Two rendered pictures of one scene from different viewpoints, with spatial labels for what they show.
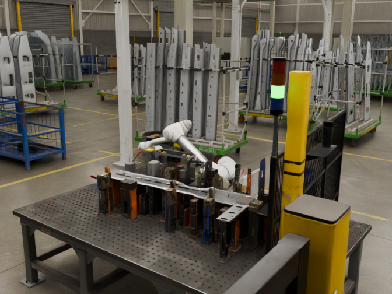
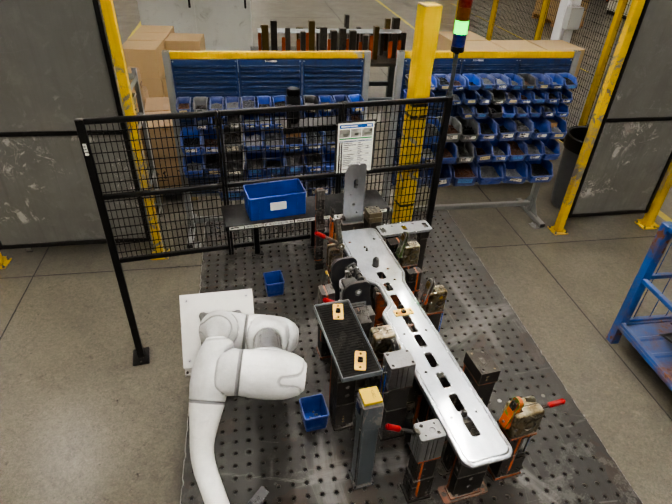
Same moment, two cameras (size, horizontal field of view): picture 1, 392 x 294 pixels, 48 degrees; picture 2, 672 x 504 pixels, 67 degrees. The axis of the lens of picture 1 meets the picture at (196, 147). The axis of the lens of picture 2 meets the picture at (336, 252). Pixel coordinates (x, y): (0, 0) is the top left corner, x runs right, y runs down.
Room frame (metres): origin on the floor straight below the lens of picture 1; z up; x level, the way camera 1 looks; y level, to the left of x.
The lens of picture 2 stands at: (4.70, 1.02, 2.41)
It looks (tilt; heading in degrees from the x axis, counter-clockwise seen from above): 35 degrees down; 223
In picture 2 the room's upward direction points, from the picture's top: 3 degrees clockwise
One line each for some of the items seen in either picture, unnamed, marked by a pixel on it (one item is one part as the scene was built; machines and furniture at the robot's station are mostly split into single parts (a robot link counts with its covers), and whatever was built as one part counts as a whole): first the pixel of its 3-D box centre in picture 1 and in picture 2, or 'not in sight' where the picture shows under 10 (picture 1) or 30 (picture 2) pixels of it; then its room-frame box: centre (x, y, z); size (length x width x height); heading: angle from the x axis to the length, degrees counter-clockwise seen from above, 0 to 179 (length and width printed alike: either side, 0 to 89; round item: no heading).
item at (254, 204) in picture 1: (254, 225); (370, 237); (2.85, -0.42, 0.88); 0.08 x 0.08 x 0.36; 61
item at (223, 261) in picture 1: (223, 240); (420, 248); (2.69, -0.19, 0.84); 0.11 x 0.06 x 0.29; 151
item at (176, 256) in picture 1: (186, 219); (372, 361); (3.39, 0.07, 0.68); 2.56 x 1.61 x 0.04; 53
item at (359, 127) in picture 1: (350, 97); not in sight; (9.51, -3.36, 0.88); 1.91 x 1.00 x 1.76; 144
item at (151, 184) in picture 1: (173, 186); (406, 315); (3.33, 0.18, 1.00); 1.38 x 0.22 x 0.02; 61
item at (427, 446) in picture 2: (130, 181); (421, 462); (3.76, 0.59, 0.88); 0.11 x 0.10 x 0.36; 151
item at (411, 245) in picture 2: (208, 220); (406, 272); (2.95, -0.10, 0.87); 0.12 x 0.09 x 0.35; 151
